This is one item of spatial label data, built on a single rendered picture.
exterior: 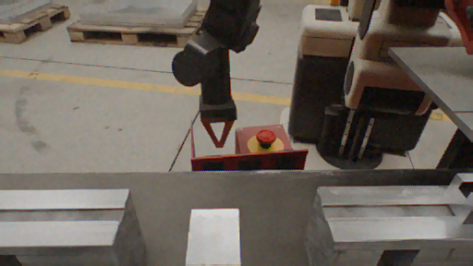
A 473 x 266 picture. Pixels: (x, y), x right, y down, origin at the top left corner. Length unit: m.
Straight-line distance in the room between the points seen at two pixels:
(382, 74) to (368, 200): 0.68
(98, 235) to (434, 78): 0.42
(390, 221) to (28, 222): 0.30
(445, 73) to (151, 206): 0.41
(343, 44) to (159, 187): 0.94
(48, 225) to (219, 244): 0.15
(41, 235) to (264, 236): 0.22
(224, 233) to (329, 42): 1.06
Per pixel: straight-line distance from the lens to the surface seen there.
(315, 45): 1.23
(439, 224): 0.33
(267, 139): 0.62
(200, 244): 0.23
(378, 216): 0.31
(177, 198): 0.43
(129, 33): 3.21
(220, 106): 0.58
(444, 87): 0.47
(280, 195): 0.43
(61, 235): 0.30
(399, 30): 0.98
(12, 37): 3.75
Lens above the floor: 1.19
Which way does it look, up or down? 38 degrees down
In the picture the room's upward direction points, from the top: straight up
